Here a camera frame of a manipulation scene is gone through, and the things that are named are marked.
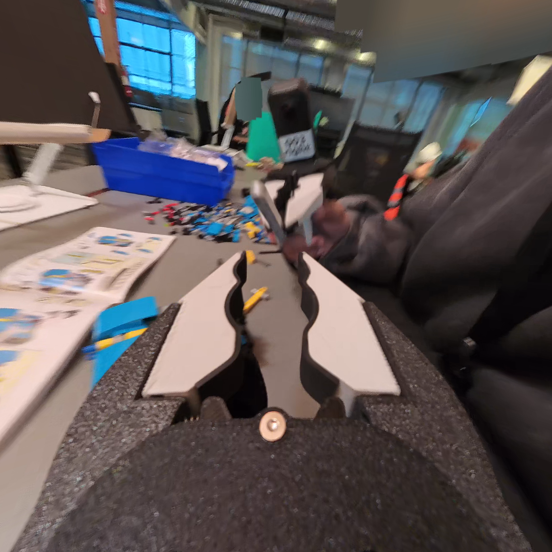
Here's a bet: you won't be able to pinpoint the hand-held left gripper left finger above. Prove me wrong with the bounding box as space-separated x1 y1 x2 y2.
141 251 248 411

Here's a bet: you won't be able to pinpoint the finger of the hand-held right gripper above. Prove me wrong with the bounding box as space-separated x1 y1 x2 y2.
285 172 325 230
251 180 288 251

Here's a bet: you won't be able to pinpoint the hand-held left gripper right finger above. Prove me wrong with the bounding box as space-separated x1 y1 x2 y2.
298 252 402 417

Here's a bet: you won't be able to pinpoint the person's right forearm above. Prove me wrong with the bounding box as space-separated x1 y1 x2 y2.
321 194 412 283

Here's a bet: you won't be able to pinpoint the grey desk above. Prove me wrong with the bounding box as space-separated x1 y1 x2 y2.
0 164 364 552

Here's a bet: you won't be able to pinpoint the person's right hand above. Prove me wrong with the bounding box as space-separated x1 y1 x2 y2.
282 200 353 265

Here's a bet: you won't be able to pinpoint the teal green plastic bin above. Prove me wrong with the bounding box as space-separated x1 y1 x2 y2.
245 111 282 164

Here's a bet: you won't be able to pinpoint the pile of loose bricks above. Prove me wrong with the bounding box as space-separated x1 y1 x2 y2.
141 195 277 245

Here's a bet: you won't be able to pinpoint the orange safety vest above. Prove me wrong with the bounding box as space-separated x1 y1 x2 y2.
383 172 411 222

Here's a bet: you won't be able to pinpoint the clear bags in bin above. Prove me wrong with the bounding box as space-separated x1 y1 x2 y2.
137 133 230 172

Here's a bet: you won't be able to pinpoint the blue plastic bin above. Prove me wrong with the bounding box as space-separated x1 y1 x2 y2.
91 137 236 208

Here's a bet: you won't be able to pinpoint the white hard hat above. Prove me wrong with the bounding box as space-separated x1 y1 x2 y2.
415 141 443 165

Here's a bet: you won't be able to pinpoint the open instruction booklet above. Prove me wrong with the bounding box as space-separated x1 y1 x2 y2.
0 225 177 441

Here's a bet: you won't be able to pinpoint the person's dark grey clothing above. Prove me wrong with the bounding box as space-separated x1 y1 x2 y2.
388 73 552 518

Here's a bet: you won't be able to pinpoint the white laptop stand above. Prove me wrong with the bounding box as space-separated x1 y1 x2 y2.
0 92 114 232

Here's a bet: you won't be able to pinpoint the black partition panel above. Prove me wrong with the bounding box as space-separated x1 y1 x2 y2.
0 0 139 135

